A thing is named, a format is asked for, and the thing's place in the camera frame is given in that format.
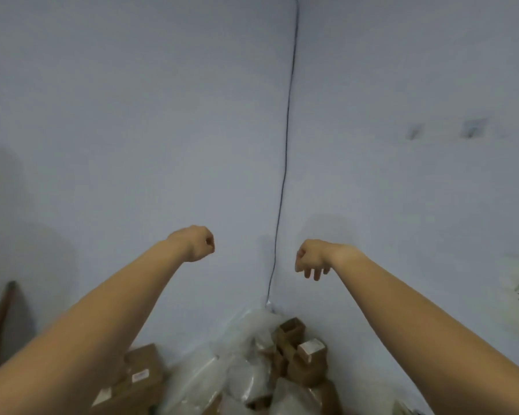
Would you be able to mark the large brown cardboard box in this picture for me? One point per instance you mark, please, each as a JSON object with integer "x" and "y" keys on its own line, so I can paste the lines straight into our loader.
{"x": 134, "y": 382}

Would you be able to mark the open small brown carton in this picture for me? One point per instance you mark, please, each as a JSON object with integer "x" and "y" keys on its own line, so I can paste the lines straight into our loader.
{"x": 289, "y": 333}

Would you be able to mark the person's left hand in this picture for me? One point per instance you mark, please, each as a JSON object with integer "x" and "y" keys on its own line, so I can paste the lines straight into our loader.
{"x": 193, "y": 244}

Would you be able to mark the person's right fingers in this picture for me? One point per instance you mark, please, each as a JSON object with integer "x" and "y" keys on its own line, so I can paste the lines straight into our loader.
{"x": 311, "y": 272}

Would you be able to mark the pile of clear plastic bags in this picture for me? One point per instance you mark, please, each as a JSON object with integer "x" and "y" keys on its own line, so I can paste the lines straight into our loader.
{"x": 238, "y": 371}

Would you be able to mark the person's left forearm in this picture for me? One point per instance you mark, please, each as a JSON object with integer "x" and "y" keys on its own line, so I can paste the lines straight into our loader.
{"x": 86, "y": 328}

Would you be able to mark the person's left fingers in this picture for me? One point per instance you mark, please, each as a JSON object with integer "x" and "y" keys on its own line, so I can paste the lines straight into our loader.
{"x": 207, "y": 244}

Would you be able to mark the small carton with white label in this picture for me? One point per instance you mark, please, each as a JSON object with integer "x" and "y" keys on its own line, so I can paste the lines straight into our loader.
{"x": 308, "y": 363}

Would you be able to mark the brown cardboard piece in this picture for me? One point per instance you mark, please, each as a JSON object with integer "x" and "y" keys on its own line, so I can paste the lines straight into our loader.
{"x": 328, "y": 399}

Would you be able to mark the person's right hand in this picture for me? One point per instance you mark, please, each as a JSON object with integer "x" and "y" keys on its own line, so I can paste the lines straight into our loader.
{"x": 315, "y": 254}

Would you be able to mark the person's right forearm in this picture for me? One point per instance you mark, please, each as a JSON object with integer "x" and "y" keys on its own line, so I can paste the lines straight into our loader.
{"x": 419, "y": 328}

